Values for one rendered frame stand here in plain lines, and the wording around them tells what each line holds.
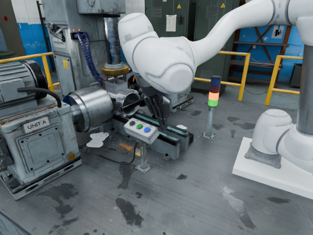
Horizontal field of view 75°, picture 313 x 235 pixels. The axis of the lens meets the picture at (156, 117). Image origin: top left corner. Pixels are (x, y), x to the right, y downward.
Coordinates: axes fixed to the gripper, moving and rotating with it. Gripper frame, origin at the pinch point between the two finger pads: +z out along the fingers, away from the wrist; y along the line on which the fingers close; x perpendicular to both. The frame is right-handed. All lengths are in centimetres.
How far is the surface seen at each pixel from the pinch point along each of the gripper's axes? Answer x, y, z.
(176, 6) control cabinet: -319, 221, 63
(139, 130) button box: 2.1, 15.6, 10.2
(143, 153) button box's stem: 4.8, 15.8, 25.2
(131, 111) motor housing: -21, 52, 31
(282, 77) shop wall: -477, 39, 294
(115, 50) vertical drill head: -33, 59, -8
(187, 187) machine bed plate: 4.6, -8.8, 36.9
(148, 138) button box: 3.2, 8.6, 10.7
